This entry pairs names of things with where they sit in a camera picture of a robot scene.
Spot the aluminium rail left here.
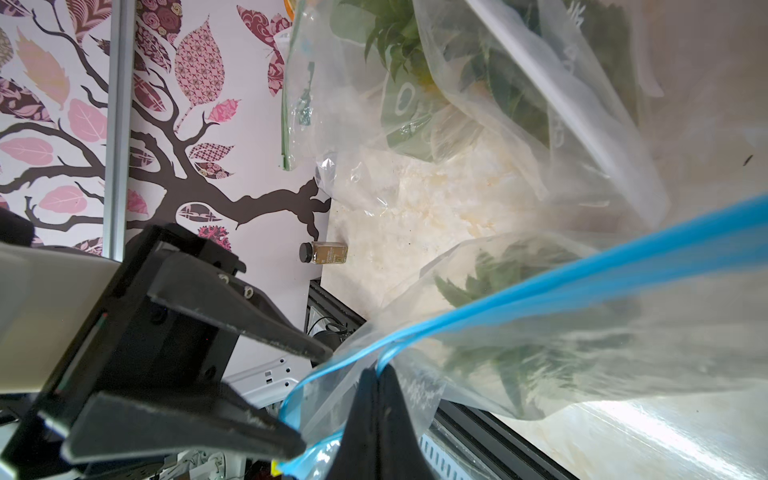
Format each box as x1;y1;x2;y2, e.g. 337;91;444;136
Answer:
102;0;135;262

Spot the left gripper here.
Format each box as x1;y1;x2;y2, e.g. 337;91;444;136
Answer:
1;225;332;479

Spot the back right zip bag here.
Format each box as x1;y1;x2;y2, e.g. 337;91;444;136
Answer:
413;1;670;227

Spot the blue-zip bag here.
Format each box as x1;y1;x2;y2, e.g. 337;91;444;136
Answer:
273;196;767;479

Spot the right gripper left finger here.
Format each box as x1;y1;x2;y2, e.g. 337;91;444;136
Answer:
326;368;378;480

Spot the back green-zip bag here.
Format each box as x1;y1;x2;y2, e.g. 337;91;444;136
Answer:
281;1;480;170

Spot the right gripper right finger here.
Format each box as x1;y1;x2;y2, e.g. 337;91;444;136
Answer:
379;366;434;480

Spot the pineapple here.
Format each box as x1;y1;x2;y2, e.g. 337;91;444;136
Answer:
339;0;436;89
434;238;640;420

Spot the brown spice jar left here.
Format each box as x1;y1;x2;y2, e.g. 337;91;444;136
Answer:
298;242;348;265

